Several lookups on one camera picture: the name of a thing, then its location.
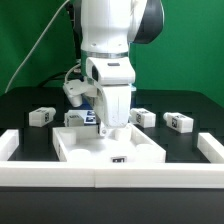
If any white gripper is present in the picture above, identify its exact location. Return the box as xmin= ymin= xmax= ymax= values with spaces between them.
xmin=86 ymin=57 xmax=135 ymax=136

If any white square tabletop part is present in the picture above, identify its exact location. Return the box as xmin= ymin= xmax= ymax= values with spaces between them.
xmin=53 ymin=124 xmax=166 ymax=164

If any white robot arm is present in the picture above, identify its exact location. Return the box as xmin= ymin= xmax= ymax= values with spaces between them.
xmin=75 ymin=0 xmax=164 ymax=135

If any blue AprilTag sheet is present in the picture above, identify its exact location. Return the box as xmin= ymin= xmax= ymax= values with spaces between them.
xmin=66 ymin=109 xmax=101 ymax=126

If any white U-shaped fence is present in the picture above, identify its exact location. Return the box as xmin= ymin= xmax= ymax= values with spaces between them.
xmin=0 ymin=130 xmax=224 ymax=188

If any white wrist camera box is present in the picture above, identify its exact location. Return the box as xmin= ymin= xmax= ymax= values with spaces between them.
xmin=63 ymin=79 xmax=97 ymax=107

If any black cable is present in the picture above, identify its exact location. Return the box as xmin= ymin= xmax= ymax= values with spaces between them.
xmin=39 ymin=69 xmax=83 ymax=89

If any grey cable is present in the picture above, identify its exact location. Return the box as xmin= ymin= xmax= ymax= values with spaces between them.
xmin=3 ymin=0 xmax=72 ymax=95

